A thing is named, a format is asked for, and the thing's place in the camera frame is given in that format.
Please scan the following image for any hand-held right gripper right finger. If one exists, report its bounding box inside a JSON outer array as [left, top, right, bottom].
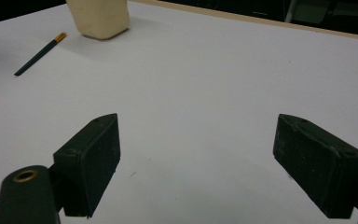
[[272, 113, 358, 219]]

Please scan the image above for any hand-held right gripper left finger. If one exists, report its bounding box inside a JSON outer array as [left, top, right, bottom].
[[53, 113, 121, 219]]

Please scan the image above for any dark green pencil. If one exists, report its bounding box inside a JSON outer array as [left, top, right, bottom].
[[14, 32, 68, 77]]

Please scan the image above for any cream pen holder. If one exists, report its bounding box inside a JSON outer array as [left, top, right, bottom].
[[65, 0, 131, 41]]

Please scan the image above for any white table sheet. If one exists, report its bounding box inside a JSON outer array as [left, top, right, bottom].
[[0, 0, 358, 224]]

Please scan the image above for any white table leg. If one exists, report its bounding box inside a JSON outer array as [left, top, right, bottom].
[[284, 0, 299, 23]]

